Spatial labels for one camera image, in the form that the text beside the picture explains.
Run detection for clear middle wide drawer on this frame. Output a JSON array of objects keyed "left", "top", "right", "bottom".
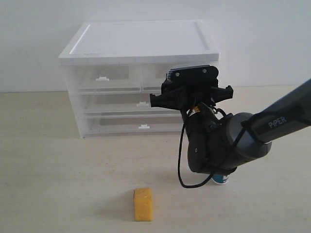
[{"left": 80, "top": 93, "right": 180, "bottom": 114}]

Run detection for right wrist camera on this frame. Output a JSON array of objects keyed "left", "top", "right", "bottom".
[{"left": 166, "top": 64, "right": 219, "bottom": 84}]

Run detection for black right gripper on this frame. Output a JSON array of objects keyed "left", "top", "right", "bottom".
[{"left": 149, "top": 79, "right": 234, "bottom": 111}]

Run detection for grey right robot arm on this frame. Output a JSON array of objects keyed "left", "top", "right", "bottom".
[{"left": 150, "top": 80, "right": 311, "bottom": 175}]

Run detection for clear bottom wide drawer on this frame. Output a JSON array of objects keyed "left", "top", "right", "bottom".
[{"left": 87, "top": 115, "right": 183, "bottom": 134}]

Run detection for white plastic drawer cabinet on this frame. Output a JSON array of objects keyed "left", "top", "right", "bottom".
[{"left": 59, "top": 19, "right": 220, "bottom": 138}]

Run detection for clear wide drawer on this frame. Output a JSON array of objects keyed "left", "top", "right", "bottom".
[
  {"left": 80, "top": 93, "right": 180, "bottom": 114},
  {"left": 87, "top": 115, "right": 183, "bottom": 134}
]

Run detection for teal bottle with white cap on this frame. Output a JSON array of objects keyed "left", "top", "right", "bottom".
[{"left": 211, "top": 174, "right": 229, "bottom": 185}]

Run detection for yellow sponge block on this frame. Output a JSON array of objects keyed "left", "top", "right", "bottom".
[{"left": 133, "top": 187, "right": 153, "bottom": 221}]

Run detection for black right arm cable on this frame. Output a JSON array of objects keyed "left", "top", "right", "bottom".
[{"left": 176, "top": 99, "right": 265, "bottom": 189}]

